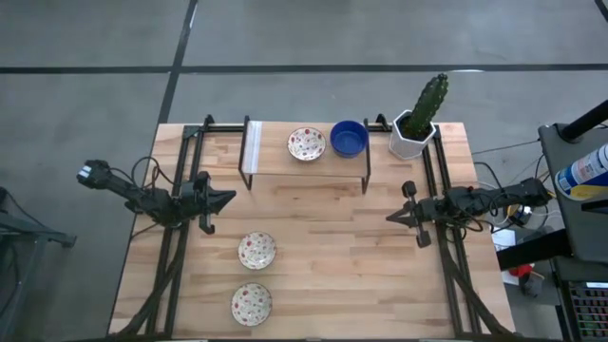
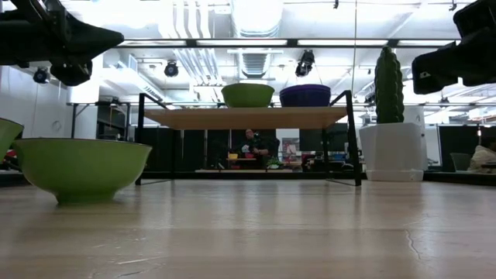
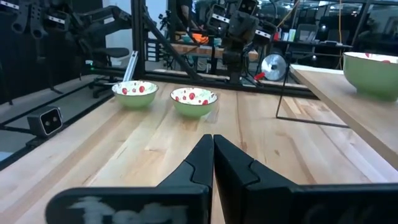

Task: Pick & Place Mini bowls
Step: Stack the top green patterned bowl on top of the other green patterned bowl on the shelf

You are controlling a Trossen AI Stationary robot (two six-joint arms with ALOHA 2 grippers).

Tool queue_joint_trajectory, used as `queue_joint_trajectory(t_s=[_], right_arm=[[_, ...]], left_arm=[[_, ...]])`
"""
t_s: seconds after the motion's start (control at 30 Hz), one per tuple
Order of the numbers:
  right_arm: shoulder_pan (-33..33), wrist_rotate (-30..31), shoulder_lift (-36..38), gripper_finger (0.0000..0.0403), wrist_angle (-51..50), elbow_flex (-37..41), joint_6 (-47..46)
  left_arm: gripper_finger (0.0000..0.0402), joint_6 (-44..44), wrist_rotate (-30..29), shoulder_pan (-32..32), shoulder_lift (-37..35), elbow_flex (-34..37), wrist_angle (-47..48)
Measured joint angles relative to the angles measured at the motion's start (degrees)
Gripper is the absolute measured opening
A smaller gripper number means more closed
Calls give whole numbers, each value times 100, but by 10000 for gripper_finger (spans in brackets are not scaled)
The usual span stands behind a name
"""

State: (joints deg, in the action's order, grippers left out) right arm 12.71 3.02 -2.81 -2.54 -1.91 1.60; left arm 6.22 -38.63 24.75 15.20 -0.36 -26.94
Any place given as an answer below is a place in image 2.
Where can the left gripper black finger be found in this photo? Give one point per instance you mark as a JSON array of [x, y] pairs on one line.
[[89, 40]]

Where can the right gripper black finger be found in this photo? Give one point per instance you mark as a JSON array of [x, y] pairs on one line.
[[438, 69]]

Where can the green floral ceramic bowl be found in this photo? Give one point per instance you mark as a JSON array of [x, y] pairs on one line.
[[81, 170], [248, 97], [7, 135]]

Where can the blue plastic bowl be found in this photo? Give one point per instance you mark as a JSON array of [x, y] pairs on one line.
[[305, 98]]

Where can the black ceiling spotlight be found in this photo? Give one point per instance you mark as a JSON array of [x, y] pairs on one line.
[[305, 63], [40, 75], [171, 69]]

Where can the green cactus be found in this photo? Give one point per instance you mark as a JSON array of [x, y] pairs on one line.
[[388, 85]]

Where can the white hexagonal plant pot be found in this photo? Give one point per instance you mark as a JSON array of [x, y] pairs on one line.
[[393, 151]]

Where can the person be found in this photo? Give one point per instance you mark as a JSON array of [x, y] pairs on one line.
[[253, 146], [482, 157]]

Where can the black overhead rig beam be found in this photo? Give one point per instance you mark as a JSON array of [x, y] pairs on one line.
[[290, 42]]

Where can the wooden shelf with black legs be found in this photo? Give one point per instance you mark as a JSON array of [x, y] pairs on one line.
[[248, 118]]

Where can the black metal table frame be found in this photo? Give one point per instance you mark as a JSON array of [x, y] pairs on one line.
[[232, 175]]

